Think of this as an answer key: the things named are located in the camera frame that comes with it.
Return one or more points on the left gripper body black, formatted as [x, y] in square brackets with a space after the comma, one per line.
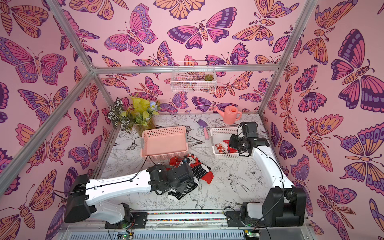
[180, 188]

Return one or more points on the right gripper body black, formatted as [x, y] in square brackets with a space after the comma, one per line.
[235, 143]

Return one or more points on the red snowflake santa sock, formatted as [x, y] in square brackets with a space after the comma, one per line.
[227, 147]

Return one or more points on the red penguin sock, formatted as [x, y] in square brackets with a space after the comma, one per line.
[219, 149]

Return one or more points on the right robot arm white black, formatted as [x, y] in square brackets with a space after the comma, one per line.
[285, 204]

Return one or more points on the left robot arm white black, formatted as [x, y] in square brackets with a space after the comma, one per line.
[89, 198]

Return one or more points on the white plastic basket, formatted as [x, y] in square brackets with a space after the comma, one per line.
[221, 134]

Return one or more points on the pink plastic basket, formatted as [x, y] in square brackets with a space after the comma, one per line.
[164, 143]

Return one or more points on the black white striped sock lower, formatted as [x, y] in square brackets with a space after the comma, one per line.
[175, 195]

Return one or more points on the red bear sock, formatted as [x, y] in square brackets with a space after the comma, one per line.
[190, 159]

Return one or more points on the pink watering can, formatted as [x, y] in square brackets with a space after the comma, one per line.
[230, 115]

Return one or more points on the black pinstripe sock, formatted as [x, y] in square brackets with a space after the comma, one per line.
[199, 171]

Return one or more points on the red sock right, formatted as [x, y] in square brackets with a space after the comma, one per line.
[208, 177]

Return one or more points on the purple pink garden trowel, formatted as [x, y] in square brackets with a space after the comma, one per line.
[204, 125]

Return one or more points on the artificial plant bouquet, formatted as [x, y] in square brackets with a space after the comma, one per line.
[136, 113]

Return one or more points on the small green succulent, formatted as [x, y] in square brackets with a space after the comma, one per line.
[209, 77]

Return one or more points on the white wire wall basket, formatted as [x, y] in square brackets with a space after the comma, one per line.
[188, 76]

